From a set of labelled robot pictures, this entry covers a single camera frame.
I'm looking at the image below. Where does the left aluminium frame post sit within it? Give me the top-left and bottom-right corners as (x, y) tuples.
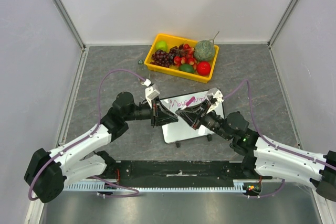
(52, 0), (86, 50)

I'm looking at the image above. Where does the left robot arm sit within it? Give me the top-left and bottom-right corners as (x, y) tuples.
(24, 92), (178, 203)

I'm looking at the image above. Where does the purple grape bunch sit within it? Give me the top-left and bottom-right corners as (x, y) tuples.
(150, 47), (180, 68)

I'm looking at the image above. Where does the green avocado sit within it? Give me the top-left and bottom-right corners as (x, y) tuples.
(179, 63), (195, 74)

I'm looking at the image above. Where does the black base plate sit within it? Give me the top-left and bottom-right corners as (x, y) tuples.
(94, 151), (260, 187)

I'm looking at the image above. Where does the right aluminium frame post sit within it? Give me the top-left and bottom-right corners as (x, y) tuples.
(267, 0), (300, 49)

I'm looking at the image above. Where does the white cable duct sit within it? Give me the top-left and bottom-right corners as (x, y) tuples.
(64, 179), (261, 194)

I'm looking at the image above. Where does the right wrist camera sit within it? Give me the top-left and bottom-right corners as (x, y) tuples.
(205, 88), (224, 114)

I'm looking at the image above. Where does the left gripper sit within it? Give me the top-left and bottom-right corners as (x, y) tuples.
(124, 96), (178, 128)

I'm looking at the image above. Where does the magenta marker cap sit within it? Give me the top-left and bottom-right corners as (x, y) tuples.
(185, 97), (195, 106)

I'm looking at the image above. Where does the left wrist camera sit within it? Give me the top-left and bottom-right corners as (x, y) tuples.
(143, 79), (160, 108)

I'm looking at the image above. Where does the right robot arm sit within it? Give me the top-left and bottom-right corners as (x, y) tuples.
(176, 101), (335, 201)

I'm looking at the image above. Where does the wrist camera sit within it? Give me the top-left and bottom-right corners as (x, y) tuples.
(205, 88), (224, 114)
(143, 79), (160, 108)

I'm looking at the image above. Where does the clear glass bottle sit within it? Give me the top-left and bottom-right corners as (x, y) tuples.
(136, 60), (151, 87)

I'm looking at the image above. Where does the aluminium frame post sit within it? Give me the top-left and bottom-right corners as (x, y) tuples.
(52, 0), (86, 50)
(267, 0), (300, 49)

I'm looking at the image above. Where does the small whiteboard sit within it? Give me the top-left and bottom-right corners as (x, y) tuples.
(161, 90), (225, 144)

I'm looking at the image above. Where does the red apple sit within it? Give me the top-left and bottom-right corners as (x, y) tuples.
(196, 61), (211, 76)

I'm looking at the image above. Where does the green netted melon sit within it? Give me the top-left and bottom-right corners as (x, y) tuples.
(194, 40), (216, 61)

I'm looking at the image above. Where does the yellow plastic bin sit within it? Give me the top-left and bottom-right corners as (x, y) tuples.
(144, 34), (219, 83)

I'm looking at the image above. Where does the green apple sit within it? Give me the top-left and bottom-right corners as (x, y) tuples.
(155, 40), (168, 52)

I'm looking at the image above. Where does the red cherry bunch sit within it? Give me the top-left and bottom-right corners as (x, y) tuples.
(170, 44), (197, 67)

